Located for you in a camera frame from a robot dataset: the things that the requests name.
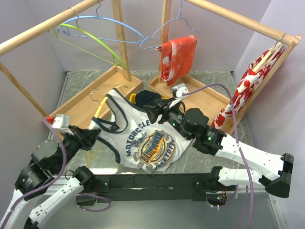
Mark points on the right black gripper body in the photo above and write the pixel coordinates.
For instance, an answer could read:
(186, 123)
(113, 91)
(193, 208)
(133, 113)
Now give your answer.
(174, 116)

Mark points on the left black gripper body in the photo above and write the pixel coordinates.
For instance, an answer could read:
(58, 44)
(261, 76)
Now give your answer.
(79, 137)

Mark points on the yellow hanger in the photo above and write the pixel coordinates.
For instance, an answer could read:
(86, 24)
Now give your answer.
(101, 103)

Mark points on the white graphic tank top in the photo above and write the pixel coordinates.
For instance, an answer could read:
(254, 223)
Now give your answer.
(135, 141)

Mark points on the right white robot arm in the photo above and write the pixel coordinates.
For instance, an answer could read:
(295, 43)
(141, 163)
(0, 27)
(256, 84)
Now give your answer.
(270, 171)

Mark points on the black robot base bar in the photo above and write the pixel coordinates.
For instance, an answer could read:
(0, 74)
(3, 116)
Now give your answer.
(144, 187)

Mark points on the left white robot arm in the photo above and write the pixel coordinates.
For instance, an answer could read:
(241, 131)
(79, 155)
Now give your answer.
(49, 159)

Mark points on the blue plastic hanger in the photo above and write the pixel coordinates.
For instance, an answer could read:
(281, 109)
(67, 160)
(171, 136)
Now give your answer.
(139, 37)

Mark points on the green hanger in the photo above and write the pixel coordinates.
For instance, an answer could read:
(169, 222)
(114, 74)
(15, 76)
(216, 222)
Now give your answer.
(117, 61)

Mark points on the wooden hanger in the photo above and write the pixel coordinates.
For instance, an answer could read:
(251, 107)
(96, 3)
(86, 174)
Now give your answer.
(266, 57)

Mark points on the dark navy garment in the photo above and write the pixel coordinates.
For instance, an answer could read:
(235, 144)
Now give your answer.
(146, 97)

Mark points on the yellow plastic bin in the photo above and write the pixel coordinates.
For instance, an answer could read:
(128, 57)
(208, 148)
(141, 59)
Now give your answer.
(132, 98)

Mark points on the left wooden clothes rack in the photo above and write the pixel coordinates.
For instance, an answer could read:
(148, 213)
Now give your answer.
(81, 107)

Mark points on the wooden clothes rack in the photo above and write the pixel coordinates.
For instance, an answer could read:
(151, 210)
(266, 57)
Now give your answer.
(81, 107)
(210, 101)

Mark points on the right wooden clothes rack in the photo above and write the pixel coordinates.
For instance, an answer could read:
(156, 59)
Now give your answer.
(210, 101)

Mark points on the orange tie-dye garment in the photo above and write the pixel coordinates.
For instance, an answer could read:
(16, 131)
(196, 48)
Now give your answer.
(177, 57)

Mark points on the red floral white garment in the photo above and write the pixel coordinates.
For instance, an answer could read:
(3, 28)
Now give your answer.
(247, 85)

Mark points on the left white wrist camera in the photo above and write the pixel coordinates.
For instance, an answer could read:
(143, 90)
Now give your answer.
(61, 123)

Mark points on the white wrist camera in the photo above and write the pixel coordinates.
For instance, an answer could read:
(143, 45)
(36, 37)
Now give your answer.
(61, 123)
(178, 93)

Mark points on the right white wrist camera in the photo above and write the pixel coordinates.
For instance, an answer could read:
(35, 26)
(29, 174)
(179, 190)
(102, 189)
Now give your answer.
(178, 93)

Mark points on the blue wire hanger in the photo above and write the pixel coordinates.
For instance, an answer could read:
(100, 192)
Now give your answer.
(174, 23)

